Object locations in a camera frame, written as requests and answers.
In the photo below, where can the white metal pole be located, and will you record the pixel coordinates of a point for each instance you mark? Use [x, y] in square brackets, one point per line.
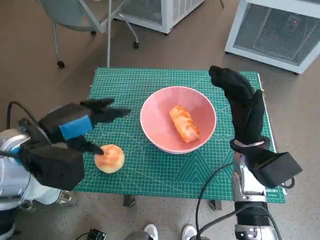
[109, 37]

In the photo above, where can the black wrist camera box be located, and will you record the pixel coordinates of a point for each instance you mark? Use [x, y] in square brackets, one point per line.
[277, 167]
[55, 167]

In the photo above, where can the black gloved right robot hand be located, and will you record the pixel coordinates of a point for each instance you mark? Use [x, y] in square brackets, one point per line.
[245, 112]

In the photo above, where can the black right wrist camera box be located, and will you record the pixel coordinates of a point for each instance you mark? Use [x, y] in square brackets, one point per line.
[277, 167]

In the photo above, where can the green cutting mat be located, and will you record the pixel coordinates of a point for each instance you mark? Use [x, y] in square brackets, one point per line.
[155, 180]

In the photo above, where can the pink bowl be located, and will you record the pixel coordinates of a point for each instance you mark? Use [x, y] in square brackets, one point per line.
[155, 125]

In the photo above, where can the white cabinet with mesh front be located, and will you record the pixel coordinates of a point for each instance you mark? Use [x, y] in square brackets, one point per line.
[272, 35]

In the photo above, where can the person's white shoe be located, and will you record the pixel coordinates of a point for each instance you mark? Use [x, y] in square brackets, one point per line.
[188, 232]
[150, 231]

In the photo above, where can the black table leg bracket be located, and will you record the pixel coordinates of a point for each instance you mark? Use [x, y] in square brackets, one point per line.
[129, 201]
[215, 204]

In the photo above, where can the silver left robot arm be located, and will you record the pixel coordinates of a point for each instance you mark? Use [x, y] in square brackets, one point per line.
[10, 175]

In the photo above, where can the small black device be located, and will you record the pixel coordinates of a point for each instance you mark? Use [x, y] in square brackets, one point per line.
[97, 235]

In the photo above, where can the long toy bread roll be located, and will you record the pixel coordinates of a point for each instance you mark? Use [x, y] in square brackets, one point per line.
[185, 123]

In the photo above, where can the white cabinet with glass side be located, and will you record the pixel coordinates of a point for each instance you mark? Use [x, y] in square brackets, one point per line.
[150, 12]

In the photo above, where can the grey office chair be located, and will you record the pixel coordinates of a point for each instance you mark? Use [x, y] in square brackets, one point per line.
[75, 15]

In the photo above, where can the round toy bread bun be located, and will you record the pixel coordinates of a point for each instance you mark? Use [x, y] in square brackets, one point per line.
[110, 160]

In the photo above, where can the person's grey leg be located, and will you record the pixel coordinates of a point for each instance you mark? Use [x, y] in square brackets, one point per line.
[137, 236]

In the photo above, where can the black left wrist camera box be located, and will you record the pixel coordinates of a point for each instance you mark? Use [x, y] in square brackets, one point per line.
[55, 167]

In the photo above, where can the bare left robot hand, blue tape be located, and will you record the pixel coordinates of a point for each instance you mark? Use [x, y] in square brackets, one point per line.
[75, 117]

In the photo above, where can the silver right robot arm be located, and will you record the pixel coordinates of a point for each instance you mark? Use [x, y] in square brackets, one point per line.
[250, 200]

